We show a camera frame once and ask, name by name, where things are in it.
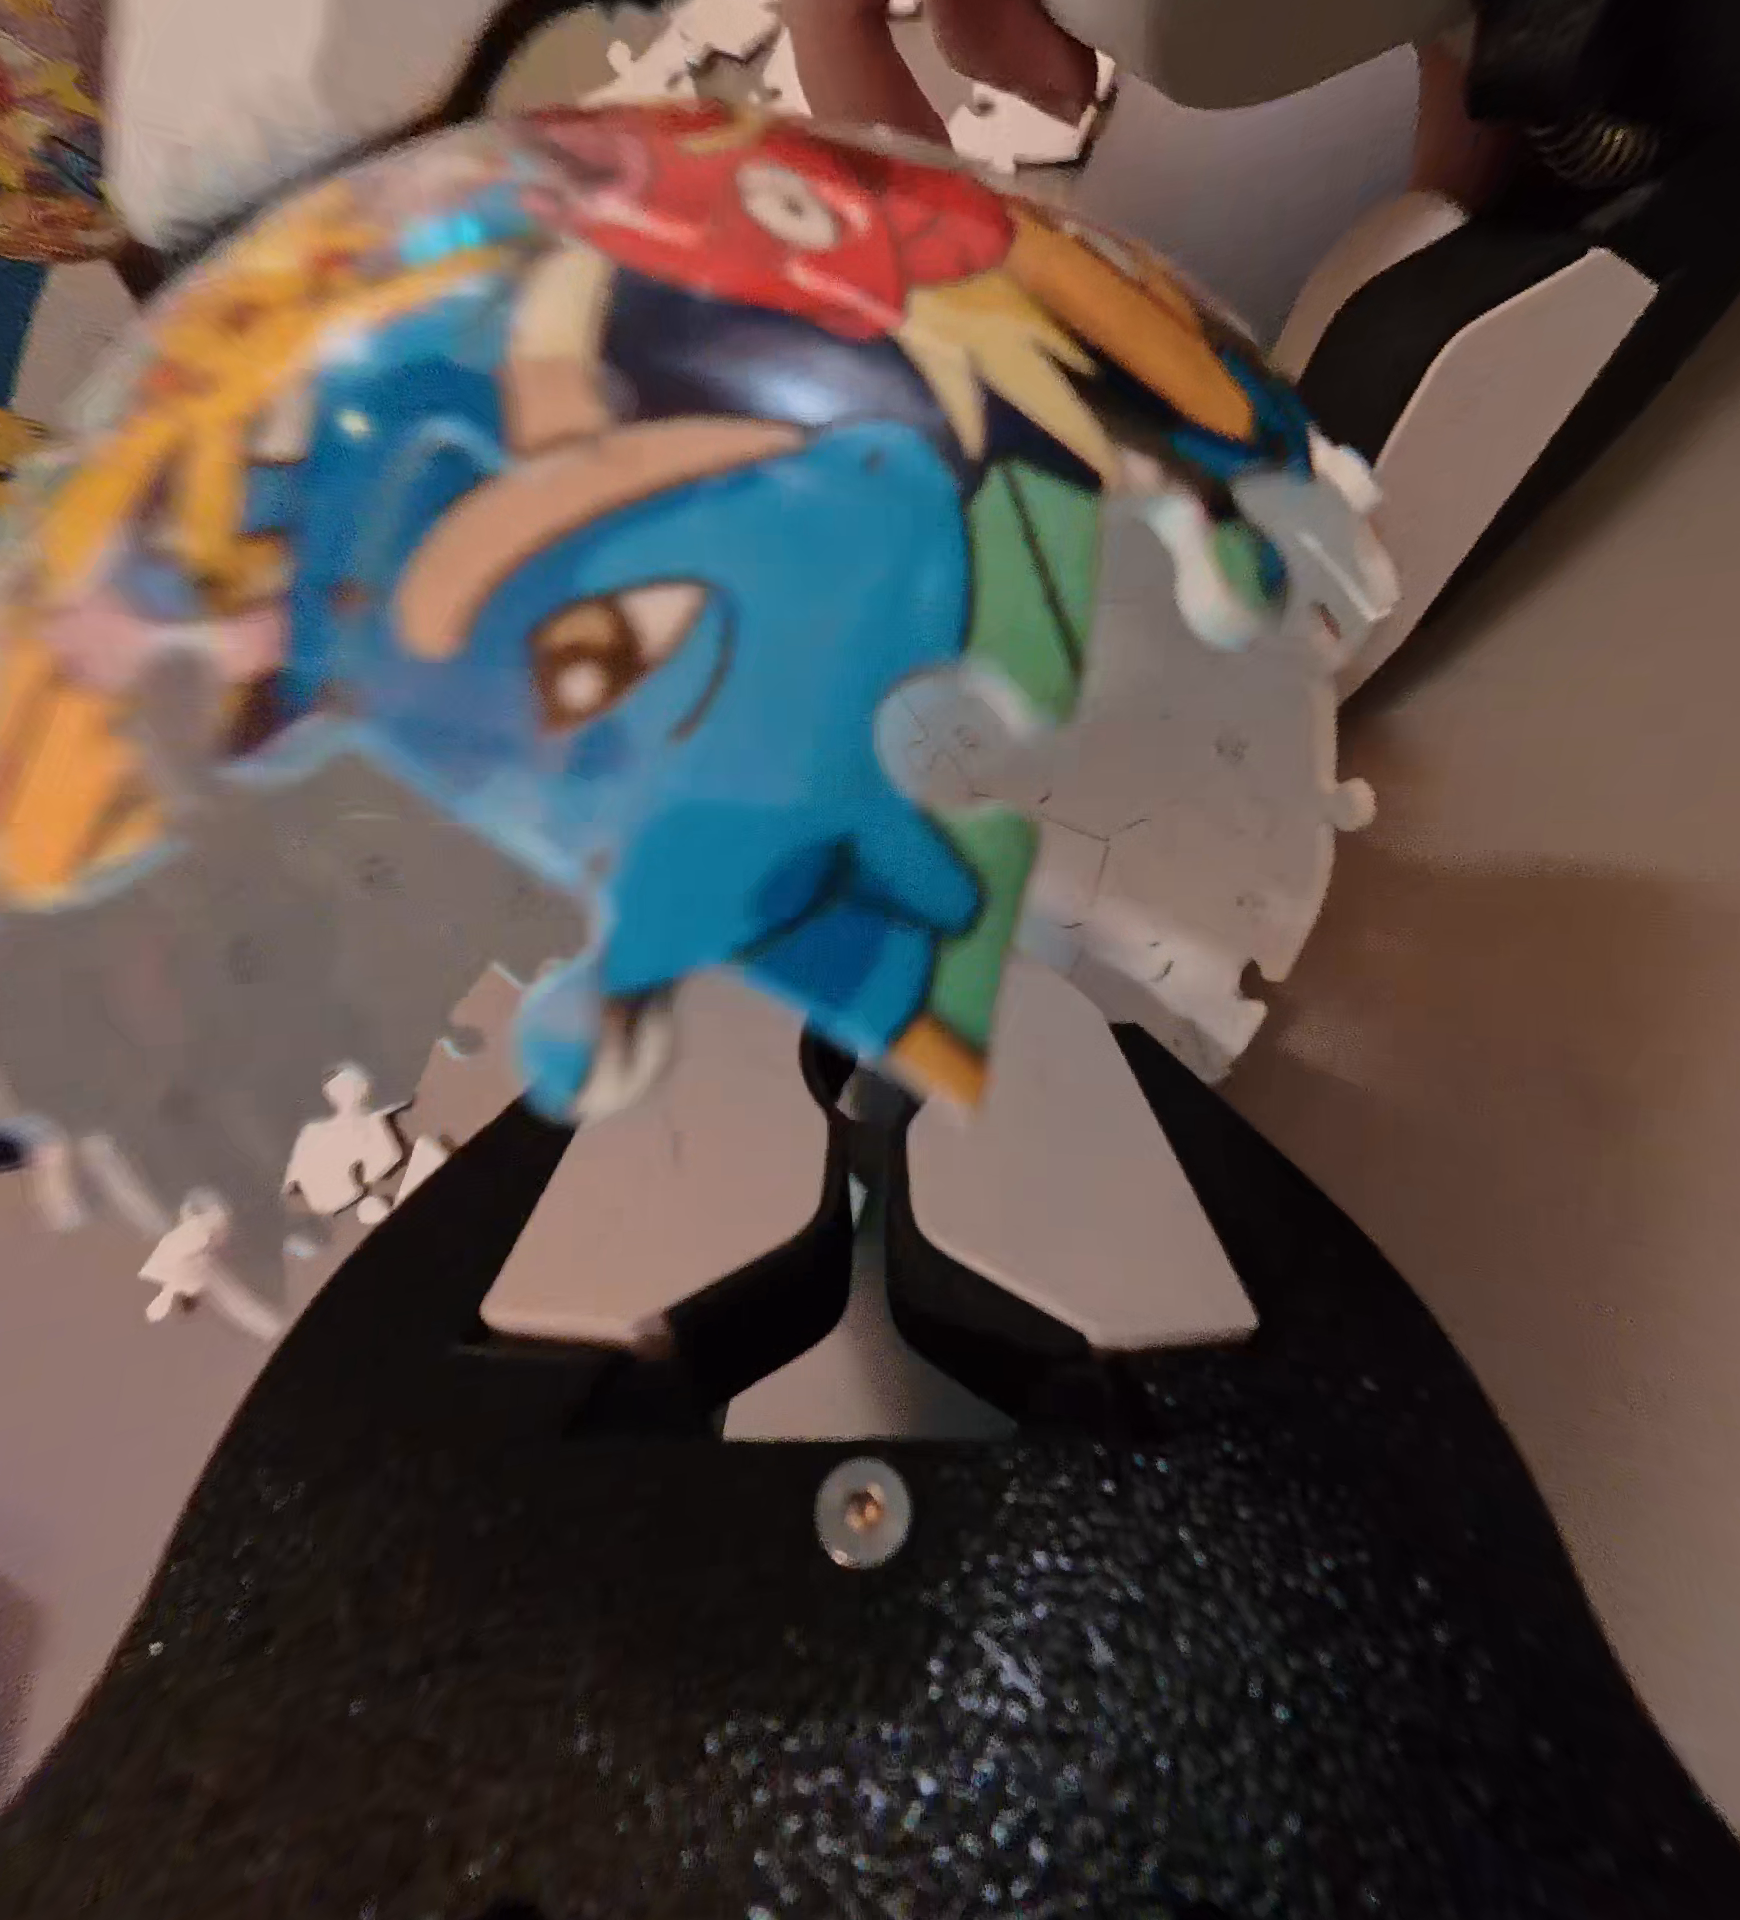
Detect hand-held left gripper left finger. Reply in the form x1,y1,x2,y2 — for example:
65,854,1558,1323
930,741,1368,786
479,1025,854,1355

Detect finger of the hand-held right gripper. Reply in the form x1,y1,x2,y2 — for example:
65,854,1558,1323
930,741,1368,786
1273,194,1475,388
1328,247,1663,704

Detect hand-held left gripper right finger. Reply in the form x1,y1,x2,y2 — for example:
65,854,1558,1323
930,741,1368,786
885,990,1259,1349

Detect colourful puzzle ball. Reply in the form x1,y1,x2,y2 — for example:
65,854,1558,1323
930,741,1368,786
0,103,1404,1337

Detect scattered loose puzzle pieces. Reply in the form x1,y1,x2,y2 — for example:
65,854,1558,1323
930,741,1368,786
135,0,1113,1323

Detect person's right hand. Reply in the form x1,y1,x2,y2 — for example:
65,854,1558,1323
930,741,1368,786
789,0,1113,151

